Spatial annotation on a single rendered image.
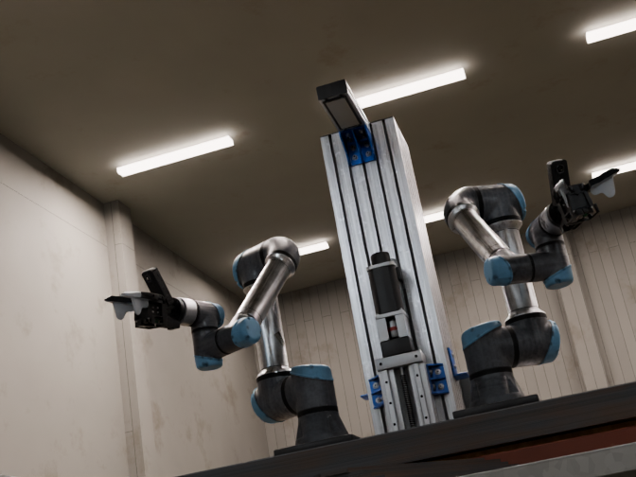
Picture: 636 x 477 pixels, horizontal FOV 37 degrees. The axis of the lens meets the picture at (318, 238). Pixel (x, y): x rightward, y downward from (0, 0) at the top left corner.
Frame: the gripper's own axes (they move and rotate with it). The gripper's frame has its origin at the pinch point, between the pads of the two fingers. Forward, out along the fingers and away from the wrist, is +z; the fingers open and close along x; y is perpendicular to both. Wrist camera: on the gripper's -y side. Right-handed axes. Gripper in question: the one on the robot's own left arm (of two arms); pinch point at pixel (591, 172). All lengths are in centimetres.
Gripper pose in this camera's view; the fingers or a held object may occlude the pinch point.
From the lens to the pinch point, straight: 232.5
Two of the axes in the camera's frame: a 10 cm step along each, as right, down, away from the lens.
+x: -9.4, 2.2, -2.6
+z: 1.6, -3.7, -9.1
